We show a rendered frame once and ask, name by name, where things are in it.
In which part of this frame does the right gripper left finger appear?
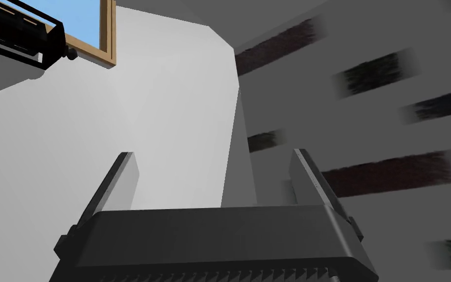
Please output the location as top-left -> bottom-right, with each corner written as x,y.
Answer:
76,152 -> 140,229

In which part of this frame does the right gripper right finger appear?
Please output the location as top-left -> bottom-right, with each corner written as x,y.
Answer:
288,148 -> 351,225

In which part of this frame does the wooden framed window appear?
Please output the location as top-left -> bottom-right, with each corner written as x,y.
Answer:
0,0 -> 117,67

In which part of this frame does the black toaster oven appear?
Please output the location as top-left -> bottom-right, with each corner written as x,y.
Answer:
0,0 -> 79,71

